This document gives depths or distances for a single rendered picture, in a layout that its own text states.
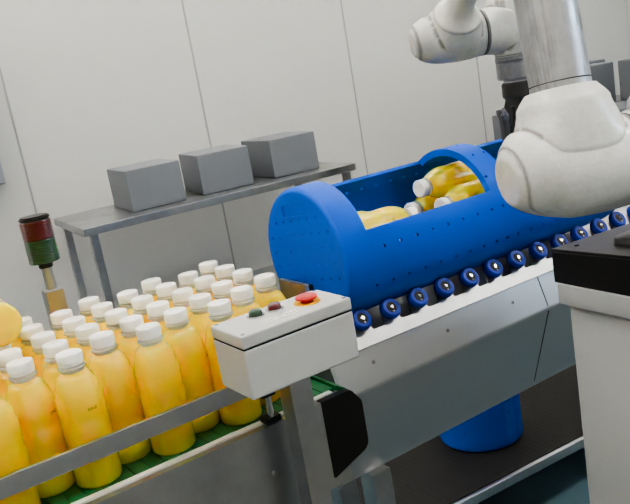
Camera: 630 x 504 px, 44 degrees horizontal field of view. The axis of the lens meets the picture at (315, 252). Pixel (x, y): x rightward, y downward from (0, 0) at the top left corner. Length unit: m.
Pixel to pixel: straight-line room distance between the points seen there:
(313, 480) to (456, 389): 0.55
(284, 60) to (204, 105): 0.66
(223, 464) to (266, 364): 0.22
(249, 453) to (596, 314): 0.65
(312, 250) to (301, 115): 3.91
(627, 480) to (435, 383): 0.41
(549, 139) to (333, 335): 0.46
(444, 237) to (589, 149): 0.43
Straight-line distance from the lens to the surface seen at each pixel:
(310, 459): 1.29
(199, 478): 1.30
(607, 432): 1.57
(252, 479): 1.35
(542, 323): 1.89
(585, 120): 1.31
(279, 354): 1.17
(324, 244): 1.50
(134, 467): 1.30
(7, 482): 1.21
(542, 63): 1.34
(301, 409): 1.26
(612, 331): 1.47
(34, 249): 1.71
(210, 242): 5.16
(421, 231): 1.57
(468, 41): 1.79
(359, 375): 1.54
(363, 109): 5.69
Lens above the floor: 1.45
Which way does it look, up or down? 13 degrees down
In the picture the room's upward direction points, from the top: 10 degrees counter-clockwise
